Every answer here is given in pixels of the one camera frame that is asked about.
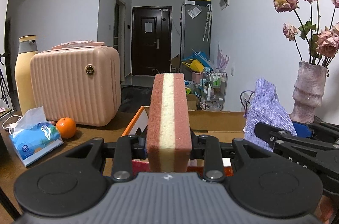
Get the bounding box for dried pink roses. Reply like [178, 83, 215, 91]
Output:
[273, 0, 338, 68]

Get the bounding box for white charger with cable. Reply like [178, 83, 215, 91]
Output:
[2, 115, 22, 134]

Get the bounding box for dark entrance door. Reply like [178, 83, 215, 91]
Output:
[132, 7, 172, 76]

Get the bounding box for red cardboard box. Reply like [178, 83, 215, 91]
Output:
[121, 106, 245, 176]

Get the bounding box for pink textured vase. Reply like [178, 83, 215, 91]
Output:
[290, 62, 328, 123]

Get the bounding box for purple knit pouch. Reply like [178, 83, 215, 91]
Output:
[244, 78, 297, 152]

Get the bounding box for yellow thermos jug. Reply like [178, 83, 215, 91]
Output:
[15, 35, 37, 115]

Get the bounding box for orange fruit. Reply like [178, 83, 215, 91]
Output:
[56, 117, 76, 139]

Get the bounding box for pink yellow layered sponge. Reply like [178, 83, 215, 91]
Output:
[146, 73, 192, 172]

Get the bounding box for wire storage cart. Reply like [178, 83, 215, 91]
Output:
[188, 70, 228, 111]

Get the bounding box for grey refrigerator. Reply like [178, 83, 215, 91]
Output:
[180, 1, 212, 81]

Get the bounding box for black tripod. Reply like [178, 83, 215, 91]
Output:
[0, 69, 10, 109]

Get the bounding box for blue tissue pack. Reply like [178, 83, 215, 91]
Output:
[9, 107, 63, 167]

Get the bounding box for pink ribbed suitcase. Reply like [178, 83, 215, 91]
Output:
[30, 44, 121, 127]

